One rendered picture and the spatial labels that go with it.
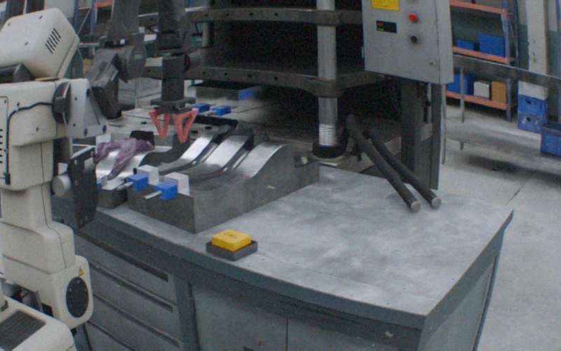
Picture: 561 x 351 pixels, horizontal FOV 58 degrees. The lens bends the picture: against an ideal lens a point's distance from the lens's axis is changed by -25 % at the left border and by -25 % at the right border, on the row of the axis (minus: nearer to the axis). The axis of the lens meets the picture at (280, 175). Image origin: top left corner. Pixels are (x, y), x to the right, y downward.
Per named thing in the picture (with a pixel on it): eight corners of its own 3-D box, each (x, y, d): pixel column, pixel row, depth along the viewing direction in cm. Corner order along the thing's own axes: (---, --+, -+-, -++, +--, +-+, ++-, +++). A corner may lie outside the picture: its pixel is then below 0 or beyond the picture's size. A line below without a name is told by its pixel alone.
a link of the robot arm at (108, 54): (87, 69, 113) (106, 68, 112) (109, 35, 119) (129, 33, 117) (100, 98, 120) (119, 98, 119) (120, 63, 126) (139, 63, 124)
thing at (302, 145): (335, 183, 210) (336, 160, 208) (97, 132, 284) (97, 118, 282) (432, 136, 275) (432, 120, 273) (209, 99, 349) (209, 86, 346)
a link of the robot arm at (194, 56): (155, 32, 141) (186, 30, 138) (177, 27, 151) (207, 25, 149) (152, 79, 145) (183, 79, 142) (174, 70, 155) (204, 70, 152)
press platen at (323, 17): (340, 65, 199) (338, 10, 193) (101, 56, 272) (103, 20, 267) (433, 55, 263) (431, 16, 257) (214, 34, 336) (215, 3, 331)
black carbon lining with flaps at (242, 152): (193, 193, 155) (191, 154, 152) (150, 180, 164) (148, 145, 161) (281, 160, 182) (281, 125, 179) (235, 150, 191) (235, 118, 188)
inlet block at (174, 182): (152, 212, 144) (150, 189, 142) (138, 207, 147) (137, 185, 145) (189, 198, 154) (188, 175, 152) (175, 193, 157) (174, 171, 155)
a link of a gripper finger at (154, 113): (166, 134, 155) (166, 97, 152) (186, 137, 151) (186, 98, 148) (147, 141, 150) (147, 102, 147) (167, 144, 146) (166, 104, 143)
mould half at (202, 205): (195, 234, 149) (192, 177, 145) (128, 208, 164) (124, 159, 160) (319, 180, 187) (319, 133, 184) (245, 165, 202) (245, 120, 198)
